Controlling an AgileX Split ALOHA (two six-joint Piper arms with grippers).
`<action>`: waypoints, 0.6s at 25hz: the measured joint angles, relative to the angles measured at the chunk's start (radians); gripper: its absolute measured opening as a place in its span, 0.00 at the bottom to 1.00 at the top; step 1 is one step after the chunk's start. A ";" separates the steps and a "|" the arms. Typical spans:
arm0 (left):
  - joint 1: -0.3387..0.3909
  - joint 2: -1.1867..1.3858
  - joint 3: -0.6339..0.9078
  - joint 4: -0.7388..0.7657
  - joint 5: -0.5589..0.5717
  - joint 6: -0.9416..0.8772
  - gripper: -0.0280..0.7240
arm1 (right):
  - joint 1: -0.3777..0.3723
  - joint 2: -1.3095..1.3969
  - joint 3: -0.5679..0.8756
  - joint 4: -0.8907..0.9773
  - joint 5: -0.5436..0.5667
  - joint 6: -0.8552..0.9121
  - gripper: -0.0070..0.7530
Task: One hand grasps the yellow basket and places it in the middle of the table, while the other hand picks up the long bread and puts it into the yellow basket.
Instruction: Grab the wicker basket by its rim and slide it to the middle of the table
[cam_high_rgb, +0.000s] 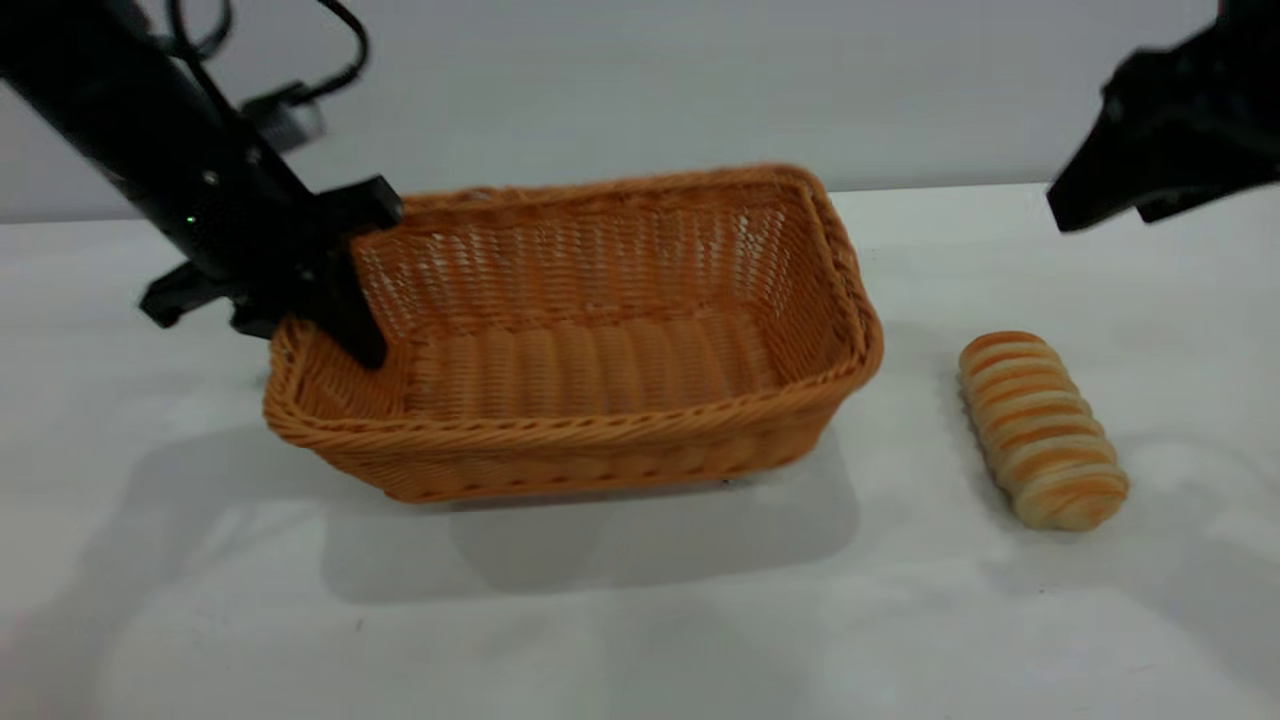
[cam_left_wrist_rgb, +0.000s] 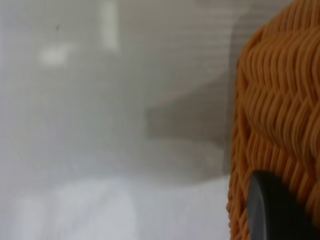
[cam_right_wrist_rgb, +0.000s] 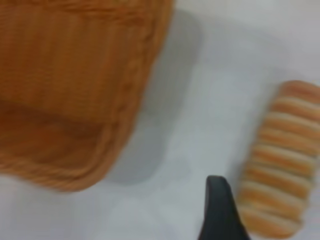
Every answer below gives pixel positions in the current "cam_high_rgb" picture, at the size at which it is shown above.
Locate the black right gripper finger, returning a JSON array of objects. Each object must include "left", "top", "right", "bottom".
[
  {"left": 1045, "top": 110, "right": 1143, "bottom": 234},
  {"left": 1136, "top": 192, "right": 1217, "bottom": 224}
]

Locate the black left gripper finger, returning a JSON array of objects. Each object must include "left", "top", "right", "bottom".
[
  {"left": 231, "top": 294, "right": 302, "bottom": 340},
  {"left": 298, "top": 240, "right": 392, "bottom": 370}
]

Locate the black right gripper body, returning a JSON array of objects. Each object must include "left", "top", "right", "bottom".
[{"left": 1103, "top": 0, "right": 1280, "bottom": 206}]

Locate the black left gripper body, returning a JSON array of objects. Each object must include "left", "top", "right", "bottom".
[{"left": 139, "top": 135, "right": 404, "bottom": 330}]

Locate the striped long bread roll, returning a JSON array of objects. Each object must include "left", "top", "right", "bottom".
[{"left": 958, "top": 331, "right": 1131, "bottom": 532}]

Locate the orange woven wicker basket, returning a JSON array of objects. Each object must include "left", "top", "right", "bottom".
[{"left": 262, "top": 163, "right": 885, "bottom": 504}]

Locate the black cable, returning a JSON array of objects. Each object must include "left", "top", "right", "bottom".
[
  {"left": 298, "top": 0, "right": 371, "bottom": 102},
  {"left": 168, "top": 0, "right": 234, "bottom": 63}
]

